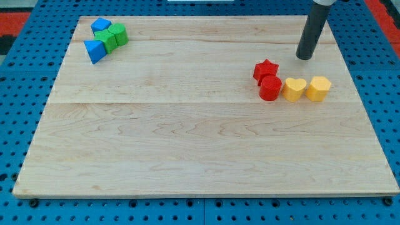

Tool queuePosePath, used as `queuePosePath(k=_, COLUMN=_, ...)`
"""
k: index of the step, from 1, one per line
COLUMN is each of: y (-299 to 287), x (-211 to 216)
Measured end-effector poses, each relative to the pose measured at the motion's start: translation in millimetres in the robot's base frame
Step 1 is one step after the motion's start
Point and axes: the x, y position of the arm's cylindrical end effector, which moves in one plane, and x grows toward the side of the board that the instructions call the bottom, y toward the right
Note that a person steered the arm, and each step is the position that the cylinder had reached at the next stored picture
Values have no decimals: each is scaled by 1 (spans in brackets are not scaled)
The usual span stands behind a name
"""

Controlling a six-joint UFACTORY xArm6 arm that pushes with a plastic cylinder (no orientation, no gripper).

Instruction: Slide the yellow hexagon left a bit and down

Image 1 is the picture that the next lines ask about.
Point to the light wooden board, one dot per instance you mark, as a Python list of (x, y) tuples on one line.
[(176, 113)]

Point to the green star block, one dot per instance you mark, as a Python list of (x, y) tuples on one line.
[(108, 39)]

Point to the yellow hexagon block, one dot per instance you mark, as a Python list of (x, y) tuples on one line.
[(318, 88)]

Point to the blue cube block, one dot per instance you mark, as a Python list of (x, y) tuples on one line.
[(100, 24)]

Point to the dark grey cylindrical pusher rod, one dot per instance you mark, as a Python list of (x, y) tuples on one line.
[(315, 22)]

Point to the red cylinder block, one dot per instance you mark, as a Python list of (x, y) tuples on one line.
[(270, 88)]

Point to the red star block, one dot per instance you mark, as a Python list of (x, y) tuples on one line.
[(263, 69)]

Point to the yellow heart block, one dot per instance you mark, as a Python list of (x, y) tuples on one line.
[(293, 89)]

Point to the blue triangle block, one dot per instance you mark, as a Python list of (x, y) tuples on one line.
[(95, 50)]

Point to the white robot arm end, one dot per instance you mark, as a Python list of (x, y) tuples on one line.
[(325, 2)]

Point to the green cylinder block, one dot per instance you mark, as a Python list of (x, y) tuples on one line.
[(120, 33)]

